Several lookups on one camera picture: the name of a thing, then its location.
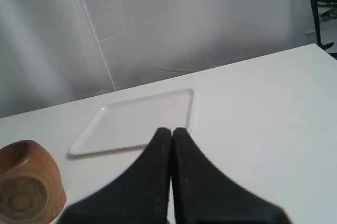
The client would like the wooden mortar cup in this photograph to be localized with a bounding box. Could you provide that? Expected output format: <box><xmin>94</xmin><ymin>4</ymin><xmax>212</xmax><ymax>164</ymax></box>
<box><xmin>1</xmin><ymin>140</ymin><xmax>66</xmax><ymax>223</ymax></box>

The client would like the black stand leg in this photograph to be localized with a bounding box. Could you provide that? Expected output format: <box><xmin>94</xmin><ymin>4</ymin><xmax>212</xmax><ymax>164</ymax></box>
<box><xmin>305</xmin><ymin>0</ymin><xmax>337</xmax><ymax>60</ymax></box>

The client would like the white rectangular tray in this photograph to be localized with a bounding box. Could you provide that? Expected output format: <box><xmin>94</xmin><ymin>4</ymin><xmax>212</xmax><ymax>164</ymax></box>
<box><xmin>68</xmin><ymin>88</ymin><xmax>196</xmax><ymax>156</ymax></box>

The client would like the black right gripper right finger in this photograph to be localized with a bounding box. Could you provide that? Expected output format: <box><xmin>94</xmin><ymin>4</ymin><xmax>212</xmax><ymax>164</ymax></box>
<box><xmin>171</xmin><ymin>128</ymin><xmax>291</xmax><ymax>223</ymax></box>

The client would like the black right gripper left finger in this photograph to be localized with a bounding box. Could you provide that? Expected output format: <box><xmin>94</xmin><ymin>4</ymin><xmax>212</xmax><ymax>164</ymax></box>
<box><xmin>58</xmin><ymin>128</ymin><xmax>171</xmax><ymax>223</ymax></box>

